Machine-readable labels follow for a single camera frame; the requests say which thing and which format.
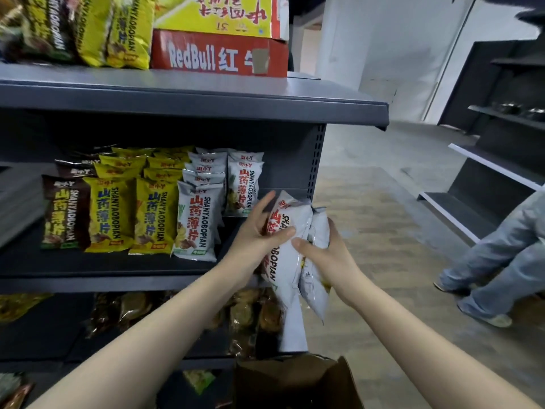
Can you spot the person's left hand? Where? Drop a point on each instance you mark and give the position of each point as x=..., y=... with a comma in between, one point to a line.
x=251, y=251

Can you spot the person's right hand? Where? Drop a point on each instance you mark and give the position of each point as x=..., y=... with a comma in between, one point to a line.
x=336, y=268

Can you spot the white snack packet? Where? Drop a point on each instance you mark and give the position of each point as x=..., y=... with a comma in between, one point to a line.
x=246, y=156
x=285, y=264
x=317, y=293
x=213, y=150
x=204, y=168
x=203, y=178
x=198, y=225
x=208, y=159
x=243, y=187

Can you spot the brown cardboard box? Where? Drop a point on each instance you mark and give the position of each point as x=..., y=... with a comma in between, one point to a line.
x=298, y=383

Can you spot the dark grey metal shelf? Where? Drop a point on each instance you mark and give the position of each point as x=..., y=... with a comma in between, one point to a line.
x=191, y=102

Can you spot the brown snack packet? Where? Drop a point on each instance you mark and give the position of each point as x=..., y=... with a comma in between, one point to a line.
x=76, y=170
x=64, y=212
x=47, y=29
x=91, y=153
x=10, y=29
x=78, y=160

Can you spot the person's left forearm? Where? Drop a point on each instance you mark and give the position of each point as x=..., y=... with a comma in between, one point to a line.
x=127, y=349

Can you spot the person's right forearm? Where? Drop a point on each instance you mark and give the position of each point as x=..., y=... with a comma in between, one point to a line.
x=426, y=357

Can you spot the orange wrapped snacks on shelf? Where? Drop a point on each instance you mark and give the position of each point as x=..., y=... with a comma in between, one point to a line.
x=21, y=306

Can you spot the pile of wrapped pastries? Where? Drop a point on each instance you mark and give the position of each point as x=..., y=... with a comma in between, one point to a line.
x=247, y=315

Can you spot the yellow-green flat packet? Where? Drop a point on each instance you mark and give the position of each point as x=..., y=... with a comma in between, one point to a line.
x=199, y=381

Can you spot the red carton with white lettering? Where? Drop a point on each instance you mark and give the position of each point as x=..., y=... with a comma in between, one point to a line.
x=213, y=55

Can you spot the metal bowl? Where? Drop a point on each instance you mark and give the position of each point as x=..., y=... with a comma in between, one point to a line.
x=509, y=108
x=534, y=114

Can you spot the yellow printed carton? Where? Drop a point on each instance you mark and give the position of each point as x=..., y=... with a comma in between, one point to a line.
x=213, y=16

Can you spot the clear green packet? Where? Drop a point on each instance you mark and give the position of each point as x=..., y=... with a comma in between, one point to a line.
x=8, y=381

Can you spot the black wall shelving unit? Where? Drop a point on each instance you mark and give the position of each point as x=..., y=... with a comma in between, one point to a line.
x=481, y=200

